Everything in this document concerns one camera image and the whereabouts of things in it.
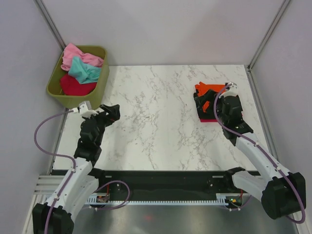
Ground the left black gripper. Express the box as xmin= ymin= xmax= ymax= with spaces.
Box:
xmin=83 ymin=104 xmax=120 ymax=145

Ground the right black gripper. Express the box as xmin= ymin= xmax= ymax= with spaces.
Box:
xmin=195 ymin=89 xmax=228 ymax=125

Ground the teal t shirt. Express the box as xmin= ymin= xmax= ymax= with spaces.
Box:
xmin=68 ymin=57 xmax=101 ymax=84

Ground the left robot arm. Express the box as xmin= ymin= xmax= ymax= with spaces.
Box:
xmin=32 ymin=101 xmax=120 ymax=234

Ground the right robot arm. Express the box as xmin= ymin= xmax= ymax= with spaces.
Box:
xmin=194 ymin=86 xmax=306 ymax=224

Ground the black folded t shirt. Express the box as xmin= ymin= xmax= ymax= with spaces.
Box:
xmin=193 ymin=89 xmax=244 ymax=120

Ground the orange folded t shirt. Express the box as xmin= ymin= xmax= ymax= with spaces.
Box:
xmin=195 ymin=82 xmax=227 ymax=115

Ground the magenta folded t shirt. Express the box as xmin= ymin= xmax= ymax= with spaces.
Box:
xmin=200 ymin=118 xmax=217 ymax=122

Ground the red t shirt in bin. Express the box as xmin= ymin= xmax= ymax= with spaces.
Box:
xmin=60 ymin=74 xmax=97 ymax=96

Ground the olive green plastic bin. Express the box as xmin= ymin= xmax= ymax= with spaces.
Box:
xmin=46 ymin=45 xmax=110 ymax=109

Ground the pink t shirt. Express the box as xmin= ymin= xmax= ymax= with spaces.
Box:
xmin=61 ymin=43 xmax=104 ymax=71

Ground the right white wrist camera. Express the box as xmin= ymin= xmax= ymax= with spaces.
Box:
xmin=219 ymin=82 xmax=238 ymax=98

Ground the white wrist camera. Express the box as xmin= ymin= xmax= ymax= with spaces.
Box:
xmin=78 ymin=101 xmax=98 ymax=118
xmin=219 ymin=82 xmax=238 ymax=98

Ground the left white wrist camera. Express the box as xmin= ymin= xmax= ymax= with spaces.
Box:
xmin=78 ymin=101 xmax=98 ymax=118

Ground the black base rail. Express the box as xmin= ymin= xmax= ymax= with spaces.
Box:
xmin=89 ymin=169 xmax=247 ymax=201

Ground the white slotted cable duct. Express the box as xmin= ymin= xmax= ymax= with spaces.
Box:
xmin=85 ymin=194 xmax=244 ymax=206

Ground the left aluminium frame post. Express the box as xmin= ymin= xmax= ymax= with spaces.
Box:
xmin=33 ymin=0 xmax=66 ymax=50

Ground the aluminium frame post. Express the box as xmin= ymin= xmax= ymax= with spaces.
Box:
xmin=246 ymin=0 xmax=292 ymax=73
xmin=33 ymin=0 xmax=66 ymax=50

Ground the right aluminium frame post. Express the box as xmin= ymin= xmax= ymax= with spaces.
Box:
xmin=246 ymin=0 xmax=292 ymax=73

